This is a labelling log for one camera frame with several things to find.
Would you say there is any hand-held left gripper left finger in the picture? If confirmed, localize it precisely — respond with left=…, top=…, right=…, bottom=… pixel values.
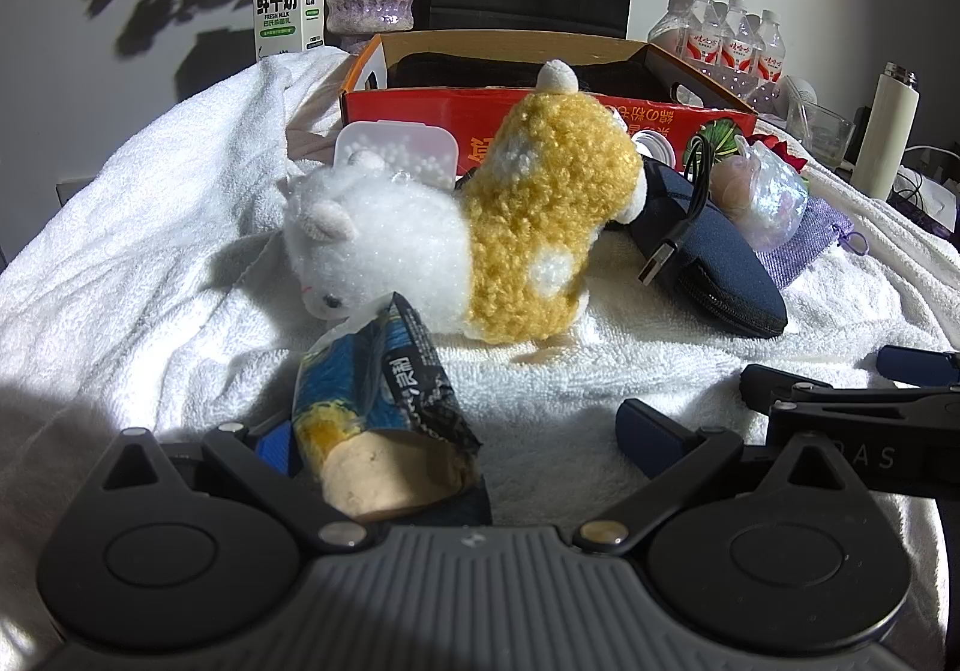
left=97, top=420, right=386, bottom=557

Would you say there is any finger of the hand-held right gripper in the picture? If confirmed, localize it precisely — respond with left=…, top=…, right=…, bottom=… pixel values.
left=876, top=344, right=960, bottom=388
left=739, top=364, right=960, bottom=422

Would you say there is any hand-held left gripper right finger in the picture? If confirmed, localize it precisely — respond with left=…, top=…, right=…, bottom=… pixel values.
left=574, top=399, right=873, bottom=556

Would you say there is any navy zip pouch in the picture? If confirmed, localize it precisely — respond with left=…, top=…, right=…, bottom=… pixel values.
left=625, top=157, right=789, bottom=341

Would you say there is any blue and yellow snack packet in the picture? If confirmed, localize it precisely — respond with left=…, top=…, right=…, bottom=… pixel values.
left=292, top=292, right=485, bottom=522

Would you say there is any purple fabric pouch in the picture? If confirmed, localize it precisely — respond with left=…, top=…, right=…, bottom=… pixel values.
left=752, top=201, right=869, bottom=290

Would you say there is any black USB cable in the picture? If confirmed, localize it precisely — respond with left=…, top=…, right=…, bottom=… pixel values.
left=637, top=135, right=719, bottom=287

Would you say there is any iridescent plastic bag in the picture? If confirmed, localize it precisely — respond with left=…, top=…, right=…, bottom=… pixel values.
left=709, top=135, right=812, bottom=254

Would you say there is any red fabric flower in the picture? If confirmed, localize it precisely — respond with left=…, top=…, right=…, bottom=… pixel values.
left=756, top=133, right=809, bottom=175

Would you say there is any white and yellow plush toy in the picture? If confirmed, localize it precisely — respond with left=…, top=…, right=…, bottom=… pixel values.
left=281, top=60, right=650, bottom=350

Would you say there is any small white jar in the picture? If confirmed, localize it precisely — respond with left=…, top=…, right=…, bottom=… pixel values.
left=630, top=127, right=674, bottom=164

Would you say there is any red cardboard box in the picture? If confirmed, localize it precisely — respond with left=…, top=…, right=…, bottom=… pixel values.
left=341, top=30, right=760, bottom=176

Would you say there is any white thermos bottle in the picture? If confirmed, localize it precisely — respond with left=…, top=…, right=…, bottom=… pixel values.
left=850, top=61, right=920, bottom=200

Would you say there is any clear glass cup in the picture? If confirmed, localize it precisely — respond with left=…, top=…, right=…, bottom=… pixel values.
left=784, top=100, right=857, bottom=167

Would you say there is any white towel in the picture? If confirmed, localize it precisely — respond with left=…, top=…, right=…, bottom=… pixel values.
left=0, top=47, right=960, bottom=671

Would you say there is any white round gadget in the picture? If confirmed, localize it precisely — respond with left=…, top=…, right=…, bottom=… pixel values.
left=780, top=75, right=822, bottom=118

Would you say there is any pack of water bottles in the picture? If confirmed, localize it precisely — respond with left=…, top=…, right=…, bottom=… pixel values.
left=646, top=0, right=796, bottom=89

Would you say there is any black cable tangle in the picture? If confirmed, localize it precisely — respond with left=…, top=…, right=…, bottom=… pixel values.
left=887, top=163, right=960, bottom=211

